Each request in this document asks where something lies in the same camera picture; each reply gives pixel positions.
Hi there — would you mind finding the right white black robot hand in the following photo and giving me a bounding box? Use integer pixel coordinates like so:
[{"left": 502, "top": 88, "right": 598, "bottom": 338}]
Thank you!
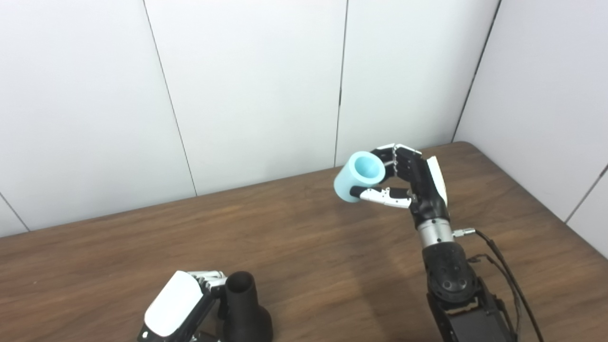
[{"left": 350, "top": 143, "right": 449, "bottom": 226}]

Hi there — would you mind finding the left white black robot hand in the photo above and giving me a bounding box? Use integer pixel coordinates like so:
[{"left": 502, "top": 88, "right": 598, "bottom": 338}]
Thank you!
[{"left": 138, "top": 270, "right": 228, "bottom": 342}]

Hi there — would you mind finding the light-blue hose piece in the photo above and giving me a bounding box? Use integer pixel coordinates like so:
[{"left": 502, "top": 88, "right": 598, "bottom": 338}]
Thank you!
[{"left": 334, "top": 151, "right": 386, "bottom": 203}]

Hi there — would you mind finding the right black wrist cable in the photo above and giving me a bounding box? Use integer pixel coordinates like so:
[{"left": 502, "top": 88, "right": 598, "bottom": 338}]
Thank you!
[{"left": 453, "top": 228, "right": 545, "bottom": 342}]

